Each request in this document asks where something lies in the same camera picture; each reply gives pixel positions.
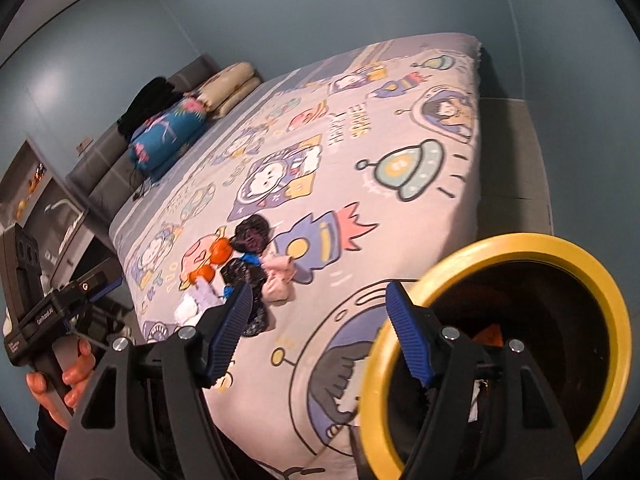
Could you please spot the beige pillow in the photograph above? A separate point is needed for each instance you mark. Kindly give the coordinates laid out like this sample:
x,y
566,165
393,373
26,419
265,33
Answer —
x,y
240,97
230,77

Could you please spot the blue floral pillow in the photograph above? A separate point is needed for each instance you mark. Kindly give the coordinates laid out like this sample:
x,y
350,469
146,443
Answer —
x,y
167,135

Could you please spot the yellow-rimmed black bin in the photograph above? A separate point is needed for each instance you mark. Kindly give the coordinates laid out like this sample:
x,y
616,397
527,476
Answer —
x,y
595,280

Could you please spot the person's left forearm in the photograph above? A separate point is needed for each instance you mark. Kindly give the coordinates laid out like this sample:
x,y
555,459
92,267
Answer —
x,y
50,435

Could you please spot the person's left hand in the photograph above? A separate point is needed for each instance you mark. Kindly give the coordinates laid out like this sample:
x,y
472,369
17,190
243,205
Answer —
x,y
75,375

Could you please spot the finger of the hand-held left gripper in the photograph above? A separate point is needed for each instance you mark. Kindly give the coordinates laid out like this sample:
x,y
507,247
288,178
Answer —
x,y
97,282

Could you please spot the wall socket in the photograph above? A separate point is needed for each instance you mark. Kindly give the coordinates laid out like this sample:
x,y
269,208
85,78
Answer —
x,y
84,145

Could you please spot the white sock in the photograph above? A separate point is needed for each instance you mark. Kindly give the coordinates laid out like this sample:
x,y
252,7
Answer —
x,y
187,310

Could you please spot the grey padded headboard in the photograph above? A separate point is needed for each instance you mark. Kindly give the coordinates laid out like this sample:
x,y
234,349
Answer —
x,y
107,160

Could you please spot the black cloth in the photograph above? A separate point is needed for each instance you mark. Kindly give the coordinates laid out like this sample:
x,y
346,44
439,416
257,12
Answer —
x,y
147,105

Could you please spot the shiny black plastic bag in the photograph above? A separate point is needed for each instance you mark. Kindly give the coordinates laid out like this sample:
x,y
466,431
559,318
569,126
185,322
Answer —
x,y
257,317

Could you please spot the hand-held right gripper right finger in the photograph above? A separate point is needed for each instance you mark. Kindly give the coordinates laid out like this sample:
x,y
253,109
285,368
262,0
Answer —
x,y
406,331

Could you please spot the orange wrapper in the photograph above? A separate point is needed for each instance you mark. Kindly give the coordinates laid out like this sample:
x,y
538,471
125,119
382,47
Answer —
x,y
489,335

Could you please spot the pale lavender plastic bag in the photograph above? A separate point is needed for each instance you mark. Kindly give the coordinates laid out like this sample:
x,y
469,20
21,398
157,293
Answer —
x,y
207,292

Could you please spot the grey shelf unit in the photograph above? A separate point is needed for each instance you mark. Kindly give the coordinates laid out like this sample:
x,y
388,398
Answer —
x,y
35,195

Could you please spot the black patterned sock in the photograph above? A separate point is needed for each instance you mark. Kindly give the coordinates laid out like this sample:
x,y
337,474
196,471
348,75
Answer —
x,y
242,275

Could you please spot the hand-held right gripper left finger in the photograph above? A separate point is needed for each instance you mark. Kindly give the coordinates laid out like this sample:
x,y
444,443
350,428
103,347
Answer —
x,y
234,321

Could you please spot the pink sock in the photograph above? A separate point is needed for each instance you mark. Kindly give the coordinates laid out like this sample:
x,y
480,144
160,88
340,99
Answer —
x,y
280,277

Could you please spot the bed with cartoon sheet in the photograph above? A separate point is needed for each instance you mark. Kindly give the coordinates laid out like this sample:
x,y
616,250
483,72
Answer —
x,y
360,160

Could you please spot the blue sock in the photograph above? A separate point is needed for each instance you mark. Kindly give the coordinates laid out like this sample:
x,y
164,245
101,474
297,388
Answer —
x,y
250,260

